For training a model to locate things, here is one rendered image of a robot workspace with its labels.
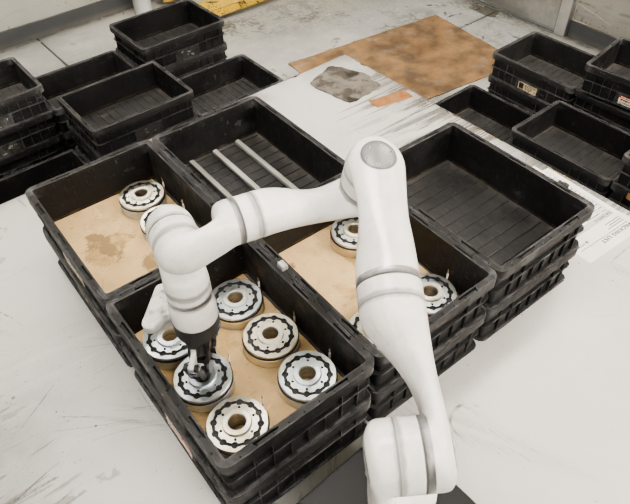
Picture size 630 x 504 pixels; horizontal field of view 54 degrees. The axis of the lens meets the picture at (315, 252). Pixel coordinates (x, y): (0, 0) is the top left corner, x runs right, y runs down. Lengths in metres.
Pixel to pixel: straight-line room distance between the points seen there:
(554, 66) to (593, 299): 1.69
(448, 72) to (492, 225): 2.29
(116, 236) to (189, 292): 0.53
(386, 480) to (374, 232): 0.32
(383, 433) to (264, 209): 0.35
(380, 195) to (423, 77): 2.71
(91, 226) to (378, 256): 0.80
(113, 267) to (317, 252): 0.43
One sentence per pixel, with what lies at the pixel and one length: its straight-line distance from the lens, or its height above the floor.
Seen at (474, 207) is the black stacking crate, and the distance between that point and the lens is 1.45.
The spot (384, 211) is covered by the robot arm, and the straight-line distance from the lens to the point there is 0.87.
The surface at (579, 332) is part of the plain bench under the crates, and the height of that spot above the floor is 0.70.
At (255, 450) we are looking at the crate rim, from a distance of 0.94.
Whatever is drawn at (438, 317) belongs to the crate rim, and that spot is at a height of 0.93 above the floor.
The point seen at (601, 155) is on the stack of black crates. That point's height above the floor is 0.38.
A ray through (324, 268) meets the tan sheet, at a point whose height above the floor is 0.83.
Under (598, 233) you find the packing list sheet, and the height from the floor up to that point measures 0.70.
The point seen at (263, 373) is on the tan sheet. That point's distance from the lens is 1.12.
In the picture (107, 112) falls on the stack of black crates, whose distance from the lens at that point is 2.50.
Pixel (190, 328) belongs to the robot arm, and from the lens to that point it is 0.98.
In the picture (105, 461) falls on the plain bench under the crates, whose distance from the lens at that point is 1.25.
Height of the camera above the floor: 1.77
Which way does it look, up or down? 46 degrees down
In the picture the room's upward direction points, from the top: 1 degrees counter-clockwise
